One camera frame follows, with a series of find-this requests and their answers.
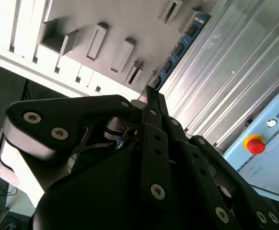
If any blue RAM stick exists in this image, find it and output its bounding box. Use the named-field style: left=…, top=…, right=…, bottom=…
left=151, top=11, right=212, bottom=91

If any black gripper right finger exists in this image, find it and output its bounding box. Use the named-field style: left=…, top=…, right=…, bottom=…
left=157, top=92, right=279, bottom=230

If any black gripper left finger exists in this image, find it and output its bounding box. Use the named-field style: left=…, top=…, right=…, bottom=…
left=0, top=86, right=169, bottom=209

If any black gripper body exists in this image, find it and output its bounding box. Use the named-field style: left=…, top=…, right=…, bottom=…
left=26, top=146, right=218, bottom=230

